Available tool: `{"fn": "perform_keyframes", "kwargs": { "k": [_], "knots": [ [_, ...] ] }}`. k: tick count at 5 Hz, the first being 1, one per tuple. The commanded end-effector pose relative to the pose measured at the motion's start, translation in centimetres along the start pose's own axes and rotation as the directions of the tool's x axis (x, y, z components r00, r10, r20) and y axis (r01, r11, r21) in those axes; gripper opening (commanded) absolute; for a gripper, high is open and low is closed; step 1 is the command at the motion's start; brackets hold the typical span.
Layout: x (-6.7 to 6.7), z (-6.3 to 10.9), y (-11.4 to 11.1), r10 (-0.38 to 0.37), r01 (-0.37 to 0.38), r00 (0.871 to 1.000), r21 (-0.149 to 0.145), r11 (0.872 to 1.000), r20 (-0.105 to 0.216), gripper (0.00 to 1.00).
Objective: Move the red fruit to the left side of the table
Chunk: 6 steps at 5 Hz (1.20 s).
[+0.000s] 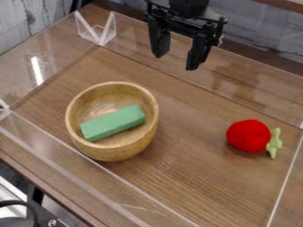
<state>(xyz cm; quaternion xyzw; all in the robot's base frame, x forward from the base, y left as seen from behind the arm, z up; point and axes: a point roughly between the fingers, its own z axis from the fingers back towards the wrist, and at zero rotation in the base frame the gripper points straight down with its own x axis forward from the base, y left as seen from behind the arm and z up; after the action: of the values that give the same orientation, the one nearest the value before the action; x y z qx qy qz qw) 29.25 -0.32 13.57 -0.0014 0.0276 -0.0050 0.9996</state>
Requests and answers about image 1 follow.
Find red plush fruit green stem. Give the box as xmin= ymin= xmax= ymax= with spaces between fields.
xmin=226 ymin=119 xmax=284 ymax=160

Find black cable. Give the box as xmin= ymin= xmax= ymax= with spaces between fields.
xmin=0 ymin=200 xmax=41 ymax=227

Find clear acrylic tray walls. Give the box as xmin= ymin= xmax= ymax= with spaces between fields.
xmin=0 ymin=6 xmax=303 ymax=227

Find wooden bowl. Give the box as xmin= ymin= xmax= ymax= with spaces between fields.
xmin=66 ymin=82 xmax=161 ymax=161

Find green rectangular block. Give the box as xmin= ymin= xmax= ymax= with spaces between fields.
xmin=79 ymin=104 xmax=146 ymax=143

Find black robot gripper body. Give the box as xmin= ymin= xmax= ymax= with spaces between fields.
xmin=145 ymin=0 xmax=227 ymax=46

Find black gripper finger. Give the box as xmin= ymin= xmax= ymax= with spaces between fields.
xmin=149 ymin=19 xmax=171 ymax=59
xmin=186 ymin=33 xmax=213 ymax=71

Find black metal table frame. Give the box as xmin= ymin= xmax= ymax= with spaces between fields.
xmin=27 ymin=184 xmax=70 ymax=227

